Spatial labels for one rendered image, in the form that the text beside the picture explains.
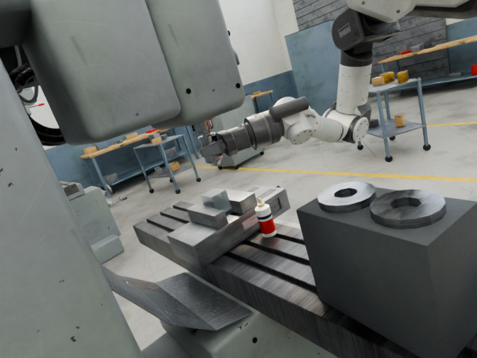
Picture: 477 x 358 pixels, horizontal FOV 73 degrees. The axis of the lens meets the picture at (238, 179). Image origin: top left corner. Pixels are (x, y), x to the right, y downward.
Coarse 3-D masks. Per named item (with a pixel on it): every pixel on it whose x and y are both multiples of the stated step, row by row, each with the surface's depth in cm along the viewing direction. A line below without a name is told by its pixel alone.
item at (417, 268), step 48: (336, 192) 53; (384, 192) 50; (432, 192) 43; (336, 240) 48; (384, 240) 40; (432, 240) 36; (336, 288) 53; (384, 288) 44; (432, 288) 37; (384, 336) 48; (432, 336) 40
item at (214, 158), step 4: (208, 140) 80; (212, 140) 80; (216, 140) 81; (200, 144) 81; (204, 144) 80; (208, 144) 80; (208, 156) 81; (212, 156) 81; (216, 156) 81; (220, 156) 82; (208, 160) 81; (212, 160) 81; (216, 160) 81; (220, 160) 82
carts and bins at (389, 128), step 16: (384, 80) 389; (400, 80) 358; (416, 80) 351; (384, 96) 432; (368, 128) 424; (384, 128) 363; (400, 128) 381; (416, 128) 365; (144, 144) 541; (160, 144) 483; (192, 160) 528; (160, 176) 518; (176, 192) 504
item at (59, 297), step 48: (0, 96) 38; (0, 144) 38; (0, 192) 38; (48, 192) 41; (0, 240) 38; (48, 240) 41; (0, 288) 38; (48, 288) 42; (96, 288) 45; (0, 336) 39; (48, 336) 42; (96, 336) 46
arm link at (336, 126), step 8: (336, 112) 102; (328, 120) 94; (336, 120) 101; (344, 120) 99; (352, 120) 97; (328, 128) 93; (336, 128) 95; (344, 128) 99; (352, 128) 97; (320, 136) 93; (328, 136) 95; (336, 136) 97; (344, 136) 99
